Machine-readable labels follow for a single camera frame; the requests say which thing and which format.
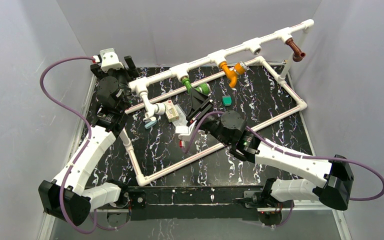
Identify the aluminium table frame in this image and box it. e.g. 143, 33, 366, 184
36, 66, 354, 240

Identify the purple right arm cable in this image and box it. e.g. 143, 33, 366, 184
182, 110, 384, 202

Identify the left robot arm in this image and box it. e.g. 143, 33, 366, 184
38, 53, 139, 229

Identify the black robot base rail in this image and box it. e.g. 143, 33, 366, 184
107, 186, 283, 229

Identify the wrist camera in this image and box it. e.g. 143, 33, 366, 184
175, 121, 197, 148
92, 48, 125, 73

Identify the white water faucet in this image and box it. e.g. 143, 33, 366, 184
139, 91, 166, 122

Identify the teal plastic cap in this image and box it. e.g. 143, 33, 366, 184
222, 95, 233, 107

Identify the light blue faucet handle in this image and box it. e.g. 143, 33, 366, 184
144, 116, 157, 130

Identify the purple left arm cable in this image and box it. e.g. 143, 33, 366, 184
39, 56, 98, 235

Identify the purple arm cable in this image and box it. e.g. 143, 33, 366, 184
39, 56, 98, 235
182, 110, 384, 202

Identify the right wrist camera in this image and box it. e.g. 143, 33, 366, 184
175, 121, 197, 148

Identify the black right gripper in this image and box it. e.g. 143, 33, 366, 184
186, 87, 230, 146

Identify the white PVC pipe frame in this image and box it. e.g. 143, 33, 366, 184
126, 19, 315, 187

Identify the green water faucet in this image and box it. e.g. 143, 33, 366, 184
180, 77, 211, 98

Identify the small cardboard box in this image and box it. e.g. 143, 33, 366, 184
164, 100, 179, 123

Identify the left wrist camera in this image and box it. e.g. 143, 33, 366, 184
92, 48, 125, 73

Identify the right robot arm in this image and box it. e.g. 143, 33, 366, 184
176, 88, 354, 211

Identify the brown water faucet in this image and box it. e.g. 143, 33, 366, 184
285, 37, 306, 62

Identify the orange water faucet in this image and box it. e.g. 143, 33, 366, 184
218, 61, 248, 89

